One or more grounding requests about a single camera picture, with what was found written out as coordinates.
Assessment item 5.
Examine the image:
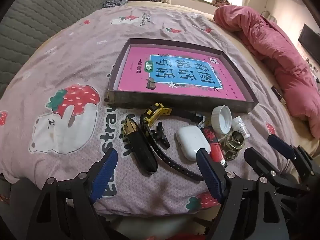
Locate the black and gold case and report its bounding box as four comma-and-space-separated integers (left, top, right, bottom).
123, 116, 158, 173

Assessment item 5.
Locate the pink and blue book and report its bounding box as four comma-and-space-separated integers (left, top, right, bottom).
117, 46, 247, 100

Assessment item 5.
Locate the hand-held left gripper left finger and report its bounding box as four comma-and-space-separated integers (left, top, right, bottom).
26, 148, 118, 240

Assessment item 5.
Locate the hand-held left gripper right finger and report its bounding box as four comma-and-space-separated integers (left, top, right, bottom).
196, 147, 298, 240

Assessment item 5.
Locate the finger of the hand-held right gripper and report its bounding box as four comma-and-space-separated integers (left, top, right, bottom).
267, 134, 316, 181
244, 147, 308, 193

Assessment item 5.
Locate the small black clip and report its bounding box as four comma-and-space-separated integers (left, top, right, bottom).
151, 122, 170, 148

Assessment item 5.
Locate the small white pill bottle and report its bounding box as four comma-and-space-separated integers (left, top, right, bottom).
232, 117, 250, 139

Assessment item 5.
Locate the yellow and black wristwatch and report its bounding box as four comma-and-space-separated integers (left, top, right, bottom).
139, 102, 205, 182

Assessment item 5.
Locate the shallow brown cardboard box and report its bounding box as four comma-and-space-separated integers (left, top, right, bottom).
107, 38, 259, 114

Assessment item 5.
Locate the pink strawberry printed blanket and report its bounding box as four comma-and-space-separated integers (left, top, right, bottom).
0, 5, 300, 217

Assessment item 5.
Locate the red lighter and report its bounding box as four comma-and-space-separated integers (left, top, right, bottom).
201, 126, 228, 168

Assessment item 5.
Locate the dark patterned cloth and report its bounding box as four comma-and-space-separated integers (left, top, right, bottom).
101, 0, 130, 8

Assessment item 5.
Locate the grey quilted headboard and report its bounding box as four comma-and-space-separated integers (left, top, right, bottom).
0, 0, 118, 90

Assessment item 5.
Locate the white ribbed bottle cap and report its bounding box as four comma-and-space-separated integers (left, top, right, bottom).
211, 105, 233, 135

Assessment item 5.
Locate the black mattress label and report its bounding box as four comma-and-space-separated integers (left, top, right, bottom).
271, 85, 287, 105

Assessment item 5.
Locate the black television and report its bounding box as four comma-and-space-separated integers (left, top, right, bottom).
299, 24, 320, 64

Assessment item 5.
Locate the pink quilt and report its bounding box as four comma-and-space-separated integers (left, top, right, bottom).
213, 5, 320, 138

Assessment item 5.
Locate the white earbuds case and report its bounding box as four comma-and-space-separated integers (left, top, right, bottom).
175, 126, 212, 161

